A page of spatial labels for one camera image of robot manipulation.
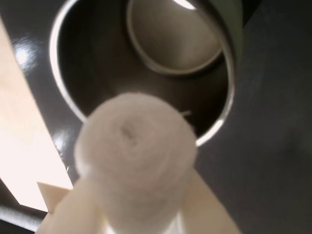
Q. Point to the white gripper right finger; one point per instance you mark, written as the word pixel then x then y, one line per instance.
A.
pixel 207 214

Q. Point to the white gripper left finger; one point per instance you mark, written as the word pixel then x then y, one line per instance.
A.
pixel 73 214

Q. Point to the white gauze roll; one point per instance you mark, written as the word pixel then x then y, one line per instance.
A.
pixel 136 158

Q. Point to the black table mat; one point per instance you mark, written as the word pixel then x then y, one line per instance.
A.
pixel 268 122

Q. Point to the pale green steel mug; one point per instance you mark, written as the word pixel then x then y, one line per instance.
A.
pixel 170 36

